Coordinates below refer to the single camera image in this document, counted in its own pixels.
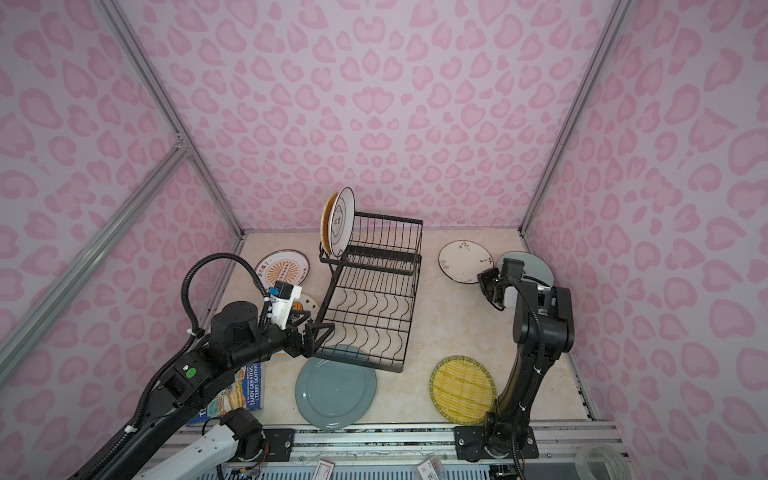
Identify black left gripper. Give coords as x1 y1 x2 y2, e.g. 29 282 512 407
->
232 307 336 373

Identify white plate floral sprigs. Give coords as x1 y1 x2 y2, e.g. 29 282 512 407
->
438 240 494 284

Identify black wire dish rack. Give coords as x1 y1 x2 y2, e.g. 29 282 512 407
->
316 212 424 373

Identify orange woven round plate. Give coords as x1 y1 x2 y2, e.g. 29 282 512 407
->
320 192 338 255

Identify white plate dark rings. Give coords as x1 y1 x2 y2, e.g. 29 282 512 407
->
328 186 357 259

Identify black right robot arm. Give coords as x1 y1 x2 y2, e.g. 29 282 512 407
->
478 259 575 458

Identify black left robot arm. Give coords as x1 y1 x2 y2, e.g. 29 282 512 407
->
71 301 335 479

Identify white plate black stars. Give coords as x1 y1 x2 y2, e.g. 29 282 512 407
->
292 293 320 319

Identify light blue flower plate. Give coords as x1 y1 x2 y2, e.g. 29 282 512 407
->
496 251 554 288

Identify teal green round plate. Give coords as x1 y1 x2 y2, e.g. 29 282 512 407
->
295 345 377 430

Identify white plate orange sunburst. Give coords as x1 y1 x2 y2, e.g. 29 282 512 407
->
255 249 310 289

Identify blue illustrated children's book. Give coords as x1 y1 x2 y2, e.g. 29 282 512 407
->
187 364 263 426

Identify yellow woven round plate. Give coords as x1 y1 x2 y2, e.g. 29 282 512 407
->
429 355 497 426

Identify clear tape roll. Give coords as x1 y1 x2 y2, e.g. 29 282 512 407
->
574 444 632 480

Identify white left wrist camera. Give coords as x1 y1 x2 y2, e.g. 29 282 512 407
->
266 281 302 330

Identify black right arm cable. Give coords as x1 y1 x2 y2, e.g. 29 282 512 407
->
503 275 547 421

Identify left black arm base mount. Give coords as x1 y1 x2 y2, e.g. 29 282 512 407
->
209 427 296 463

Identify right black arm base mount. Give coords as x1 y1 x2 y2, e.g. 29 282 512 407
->
453 425 540 462

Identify aluminium front rail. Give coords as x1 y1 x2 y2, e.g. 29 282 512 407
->
135 421 636 479

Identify right corner aluminium post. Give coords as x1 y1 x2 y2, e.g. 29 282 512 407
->
518 0 636 243

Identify corner aluminium post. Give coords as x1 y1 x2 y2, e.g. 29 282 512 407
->
94 0 246 239
518 0 636 243

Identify diagonal aluminium frame bar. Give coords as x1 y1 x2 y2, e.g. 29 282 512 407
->
1 141 188 385

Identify left corner aluminium post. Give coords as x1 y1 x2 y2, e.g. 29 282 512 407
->
94 0 246 239

